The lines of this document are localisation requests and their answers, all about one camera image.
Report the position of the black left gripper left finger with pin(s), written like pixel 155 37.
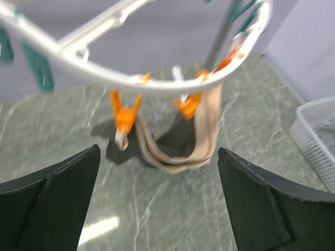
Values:
pixel 46 209

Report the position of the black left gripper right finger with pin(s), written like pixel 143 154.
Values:
pixel 270 212

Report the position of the dark grey boxer underwear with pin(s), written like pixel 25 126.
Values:
pixel 187 144

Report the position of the orange clothes peg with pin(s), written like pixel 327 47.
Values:
pixel 235 53
pixel 187 104
pixel 124 116

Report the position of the white oval clip hanger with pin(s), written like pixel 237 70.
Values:
pixel 116 43

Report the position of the white plastic laundry basket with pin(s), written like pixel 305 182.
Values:
pixel 313 133

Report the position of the teal clothes peg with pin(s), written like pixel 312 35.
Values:
pixel 7 54
pixel 40 67

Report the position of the white drying rack stand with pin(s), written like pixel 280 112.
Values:
pixel 218 42

